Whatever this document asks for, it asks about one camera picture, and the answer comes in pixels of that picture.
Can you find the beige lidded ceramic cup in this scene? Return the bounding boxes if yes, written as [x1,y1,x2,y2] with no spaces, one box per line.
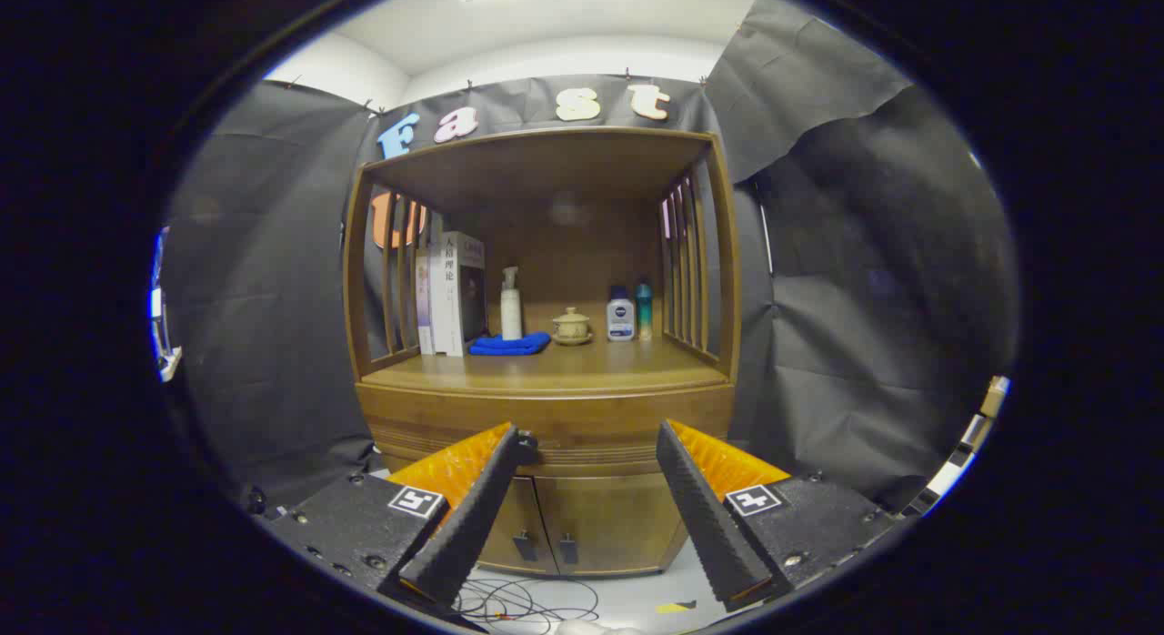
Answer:
[551,307,594,347]

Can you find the brown wooden drawer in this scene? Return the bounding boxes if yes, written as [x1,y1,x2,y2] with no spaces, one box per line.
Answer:
[356,383,736,477]

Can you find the thin pale purple book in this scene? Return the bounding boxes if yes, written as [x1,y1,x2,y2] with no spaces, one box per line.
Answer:
[416,248,434,355]

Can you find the folded blue cloth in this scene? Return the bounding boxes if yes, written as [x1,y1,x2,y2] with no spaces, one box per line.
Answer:
[468,332,553,357]

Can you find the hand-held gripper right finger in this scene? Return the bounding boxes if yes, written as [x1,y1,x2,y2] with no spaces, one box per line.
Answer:
[657,419,910,613]

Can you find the white blue room equipment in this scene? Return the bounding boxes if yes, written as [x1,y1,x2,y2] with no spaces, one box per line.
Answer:
[148,226,183,383]

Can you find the brown wooden cabinet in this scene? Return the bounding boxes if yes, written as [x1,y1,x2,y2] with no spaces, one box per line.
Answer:
[343,127,742,579]

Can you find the white blue-capped lotion bottle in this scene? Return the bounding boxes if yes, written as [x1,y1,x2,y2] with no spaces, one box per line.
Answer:
[607,286,636,343]

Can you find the white pump bottle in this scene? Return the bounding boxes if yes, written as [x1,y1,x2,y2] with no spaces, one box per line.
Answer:
[500,267,524,341]

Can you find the striped room fixture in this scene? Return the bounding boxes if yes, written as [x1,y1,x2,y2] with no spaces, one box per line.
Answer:
[900,374,1012,518]

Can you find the thin black floor cables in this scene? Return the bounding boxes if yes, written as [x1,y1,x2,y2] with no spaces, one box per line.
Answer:
[455,576,601,632]

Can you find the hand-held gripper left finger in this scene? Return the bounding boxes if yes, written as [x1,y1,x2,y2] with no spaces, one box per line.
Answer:
[257,423,523,618]

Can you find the wooden countertop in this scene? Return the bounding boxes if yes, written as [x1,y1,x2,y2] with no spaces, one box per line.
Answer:
[362,330,730,395]

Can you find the thick white book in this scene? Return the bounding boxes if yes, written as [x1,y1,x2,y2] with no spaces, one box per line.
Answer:
[428,231,487,358]

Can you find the wooden cabinet door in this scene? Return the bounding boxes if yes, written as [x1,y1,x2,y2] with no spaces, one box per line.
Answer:
[477,476,557,577]
[535,471,687,577]

